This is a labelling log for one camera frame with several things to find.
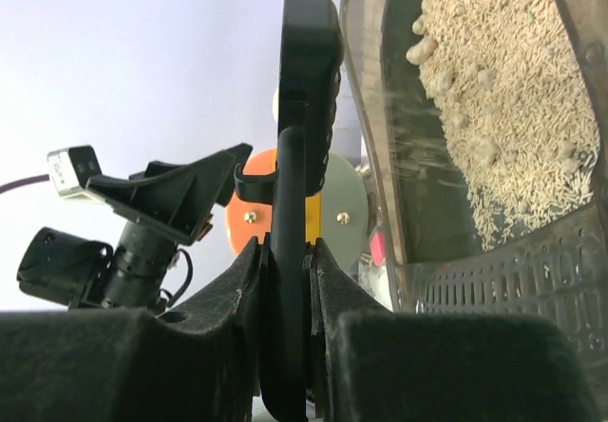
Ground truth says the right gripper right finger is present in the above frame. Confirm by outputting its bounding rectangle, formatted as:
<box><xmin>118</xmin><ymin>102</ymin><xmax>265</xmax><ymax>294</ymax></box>
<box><xmin>310</xmin><ymin>241</ymin><xmax>603</xmax><ymax>421</ymax></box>

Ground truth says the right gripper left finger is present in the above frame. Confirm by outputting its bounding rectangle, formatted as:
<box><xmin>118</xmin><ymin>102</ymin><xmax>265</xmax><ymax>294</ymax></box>
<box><xmin>1</xmin><ymin>240</ymin><xmax>268</xmax><ymax>421</ymax></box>

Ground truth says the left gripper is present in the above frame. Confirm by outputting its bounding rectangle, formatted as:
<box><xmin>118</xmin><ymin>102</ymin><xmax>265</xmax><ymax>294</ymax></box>
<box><xmin>86</xmin><ymin>144</ymin><xmax>253</xmax><ymax>246</ymax></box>

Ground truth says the black litter scoop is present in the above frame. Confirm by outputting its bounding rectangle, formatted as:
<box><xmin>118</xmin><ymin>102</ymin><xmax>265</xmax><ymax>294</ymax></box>
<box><xmin>234</xmin><ymin>0</ymin><xmax>344</xmax><ymax>421</ymax></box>

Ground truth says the dark grey litter box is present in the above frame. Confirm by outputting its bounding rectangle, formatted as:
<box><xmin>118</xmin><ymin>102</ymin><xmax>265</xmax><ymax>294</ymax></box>
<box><xmin>339</xmin><ymin>0</ymin><xmax>608</xmax><ymax>375</ymax></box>

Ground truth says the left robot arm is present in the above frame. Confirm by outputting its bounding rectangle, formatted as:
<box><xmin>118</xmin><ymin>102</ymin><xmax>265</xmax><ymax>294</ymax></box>
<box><xmin>17</xmin><ymin>144</ymin><xmax>253</xmax><ymax>313</ymax></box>

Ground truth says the beige cat litter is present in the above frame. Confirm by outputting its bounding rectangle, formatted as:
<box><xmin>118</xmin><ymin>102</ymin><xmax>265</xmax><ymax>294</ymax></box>
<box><xmin>406</xmin><ymin>0</ymin><xmax>599</xmax><ymax>250</ymax></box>

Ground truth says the small pink object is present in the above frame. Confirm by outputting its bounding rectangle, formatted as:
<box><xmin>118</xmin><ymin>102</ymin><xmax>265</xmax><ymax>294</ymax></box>
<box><xmin>370</xmin><ymin>230</ymin><xmax>386</xmax><ymax>267</ymax></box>

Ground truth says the cream cylinder with orange lid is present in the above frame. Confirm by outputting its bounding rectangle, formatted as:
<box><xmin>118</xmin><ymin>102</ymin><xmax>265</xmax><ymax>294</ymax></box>
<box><xmin>223</xmin><ymin>86</ymin><xmax>371</xmax><ymax>271</ymax></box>

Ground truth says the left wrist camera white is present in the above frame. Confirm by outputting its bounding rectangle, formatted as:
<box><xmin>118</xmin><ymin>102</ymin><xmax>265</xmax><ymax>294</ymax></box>
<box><xmin>47</xmin><ymin>145</ymin><xmax>105</xmax><ymax>203</ymax></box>

